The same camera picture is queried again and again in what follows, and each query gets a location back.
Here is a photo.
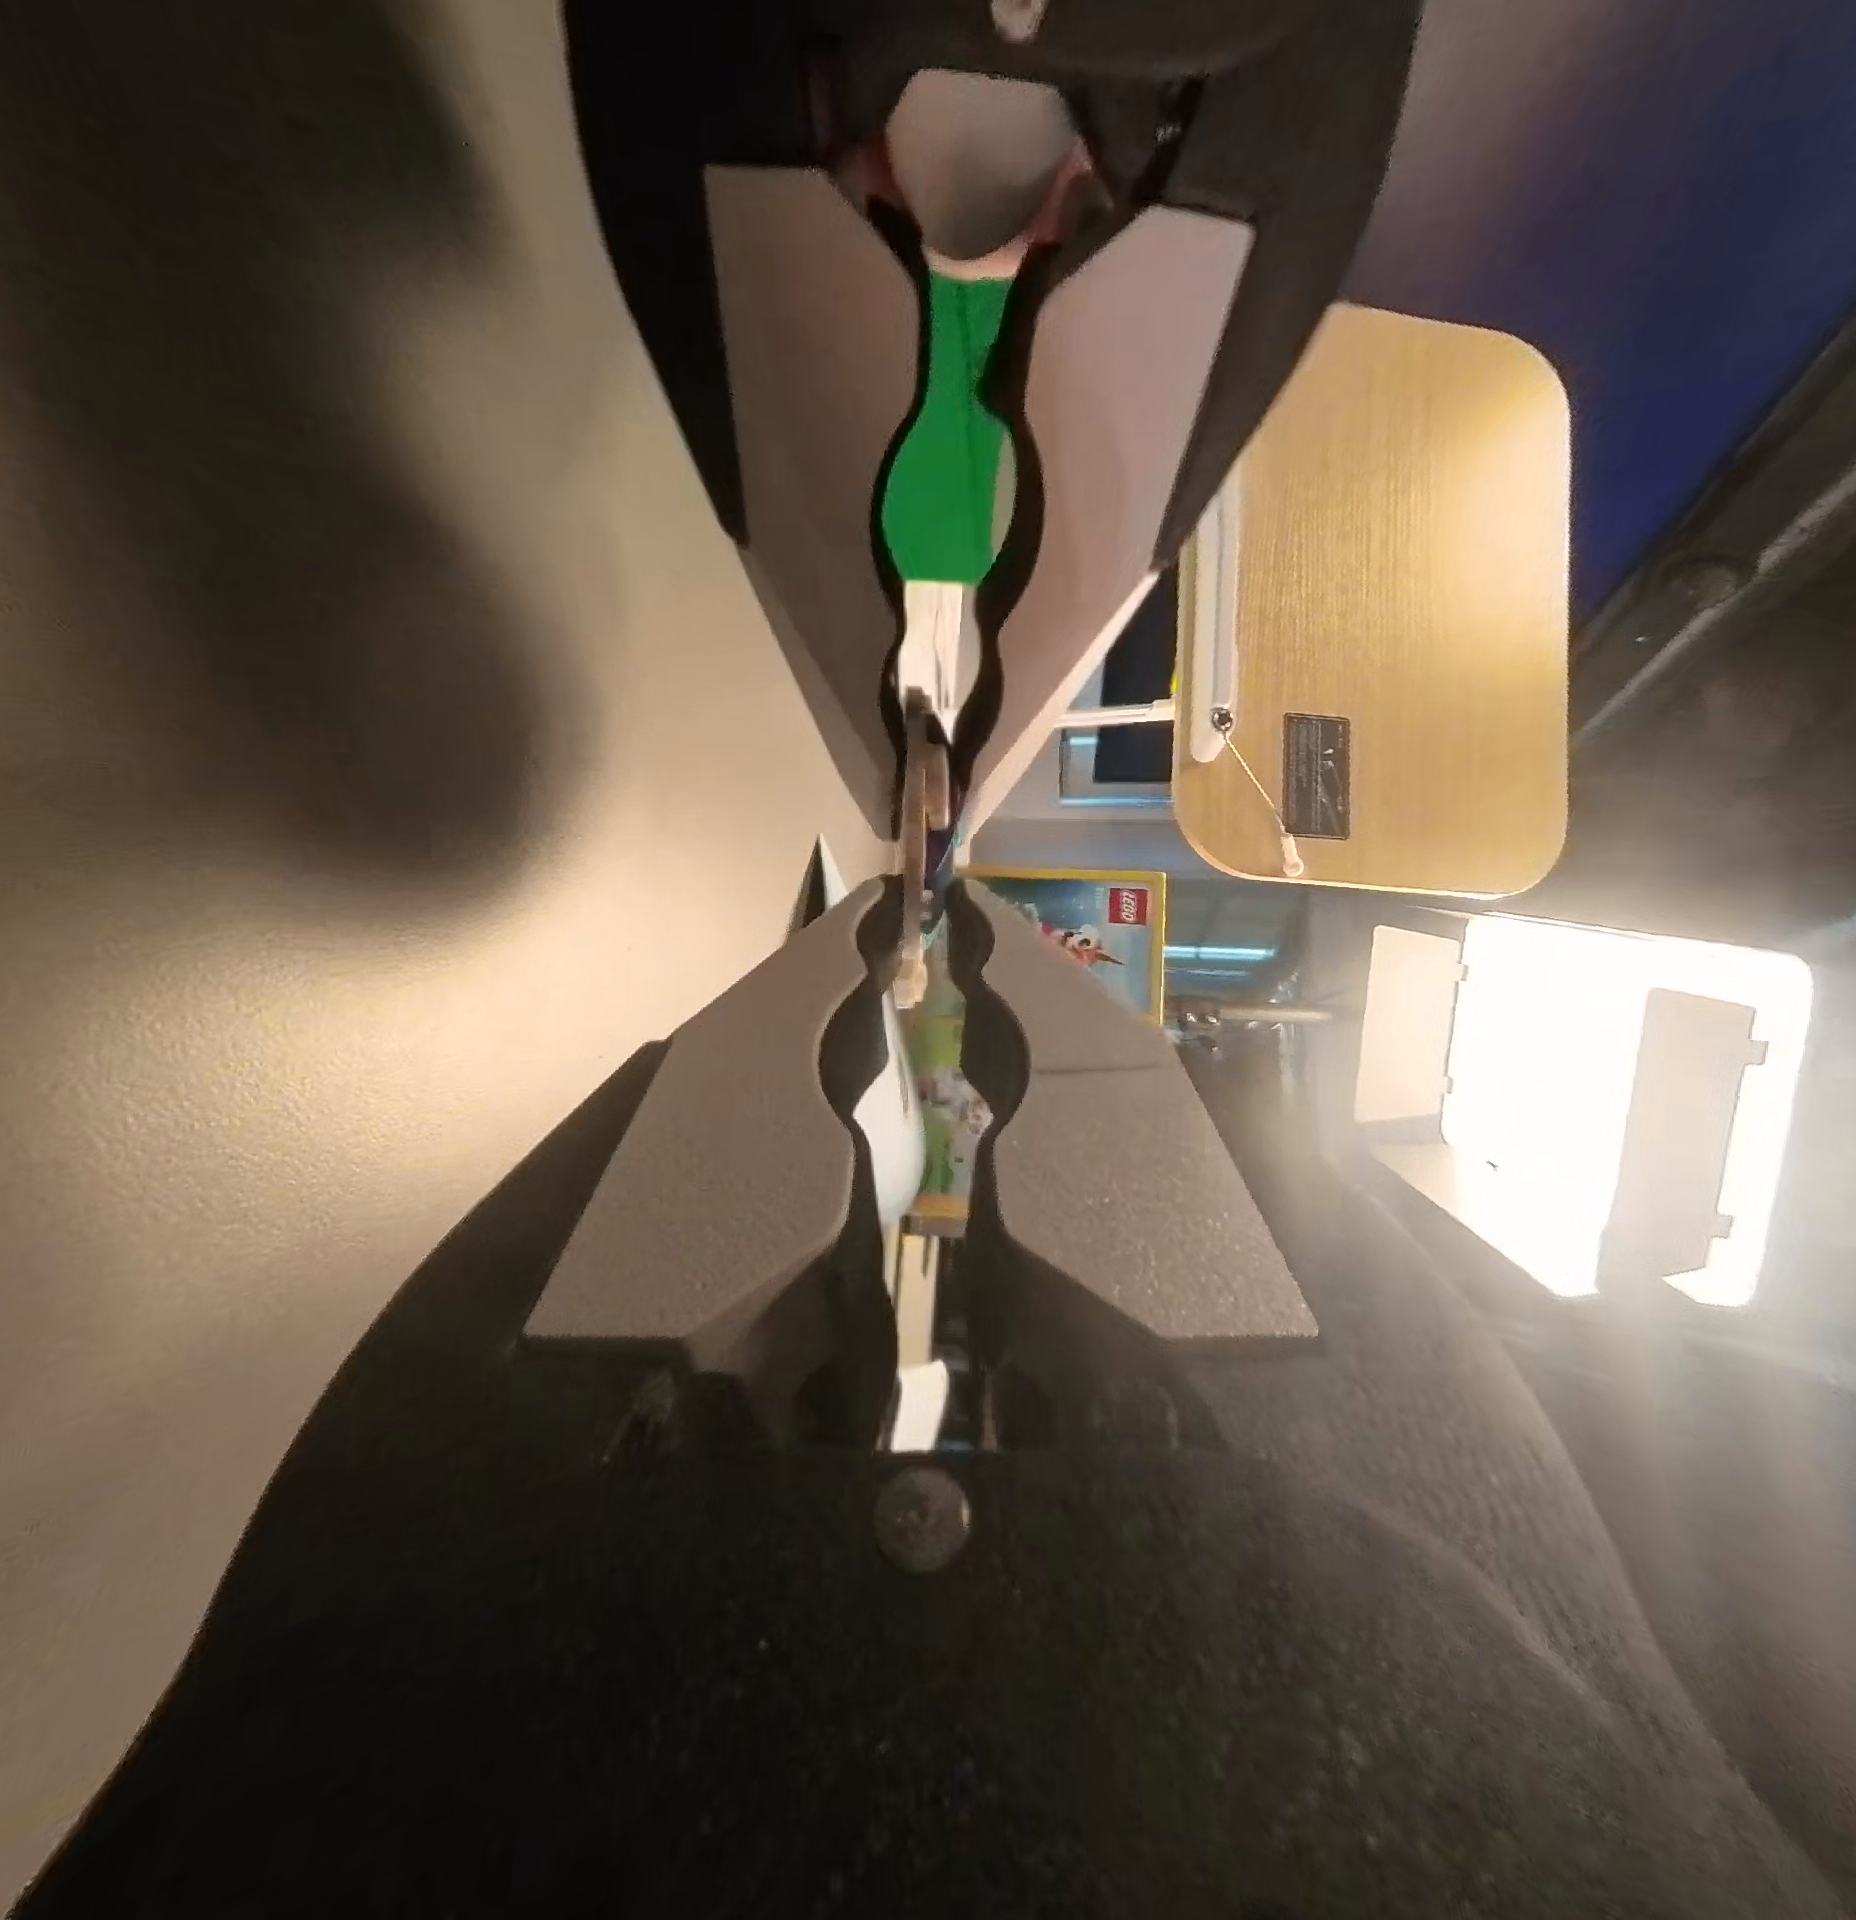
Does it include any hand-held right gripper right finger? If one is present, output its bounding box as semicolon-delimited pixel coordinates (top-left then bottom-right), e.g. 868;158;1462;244
949;882;1324;1349

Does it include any blue partition panel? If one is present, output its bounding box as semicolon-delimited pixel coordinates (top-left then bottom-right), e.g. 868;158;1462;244
1319;0;1856;632

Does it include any lego set box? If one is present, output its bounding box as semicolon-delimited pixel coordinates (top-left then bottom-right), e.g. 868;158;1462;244
905;867;1170;1247

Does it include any round white lego model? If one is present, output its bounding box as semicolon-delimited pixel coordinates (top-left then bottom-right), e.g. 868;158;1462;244
894;688;963;1010

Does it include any green plastic bin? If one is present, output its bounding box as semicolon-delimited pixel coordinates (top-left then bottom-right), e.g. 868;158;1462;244
874;269;1020;590

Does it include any bright light panel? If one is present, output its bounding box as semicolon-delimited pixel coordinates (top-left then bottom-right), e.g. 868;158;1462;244
1352;909;1817;1311

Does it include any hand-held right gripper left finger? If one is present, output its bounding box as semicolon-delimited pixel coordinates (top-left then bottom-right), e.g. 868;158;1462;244
524;878;899;1375

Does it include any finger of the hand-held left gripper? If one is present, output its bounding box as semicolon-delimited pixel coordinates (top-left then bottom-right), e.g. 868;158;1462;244
703;161;931;843
947;199;1263;844

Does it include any small wooden table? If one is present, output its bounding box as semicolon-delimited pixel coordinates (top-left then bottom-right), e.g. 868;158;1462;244
1170;305;1572;902

